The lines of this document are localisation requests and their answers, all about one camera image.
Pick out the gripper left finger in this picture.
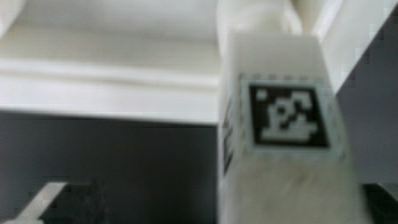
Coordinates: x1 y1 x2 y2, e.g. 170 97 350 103
12 182 67 224

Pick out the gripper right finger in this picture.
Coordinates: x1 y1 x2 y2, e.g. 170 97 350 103
364 183 398 224

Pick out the white table leg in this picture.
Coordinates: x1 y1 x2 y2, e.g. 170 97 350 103
215 0 376 224

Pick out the white square table top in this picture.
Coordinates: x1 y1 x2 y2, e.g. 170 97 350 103
0 0 398 124

